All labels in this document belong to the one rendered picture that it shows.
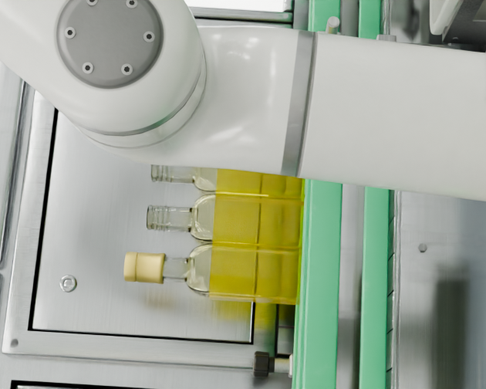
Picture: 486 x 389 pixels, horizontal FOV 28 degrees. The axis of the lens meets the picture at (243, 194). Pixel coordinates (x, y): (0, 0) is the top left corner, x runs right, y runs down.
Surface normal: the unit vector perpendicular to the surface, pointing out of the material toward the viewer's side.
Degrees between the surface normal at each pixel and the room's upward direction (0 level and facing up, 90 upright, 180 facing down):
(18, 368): 90
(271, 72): 70
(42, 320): 90
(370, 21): 90
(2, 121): 90
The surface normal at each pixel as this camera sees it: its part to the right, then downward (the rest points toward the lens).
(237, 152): -0.36, 0.65
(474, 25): -0.06, 0.96
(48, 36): -0.17, 0.07
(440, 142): -0.07, 0.32
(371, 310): 0.01, -0.28
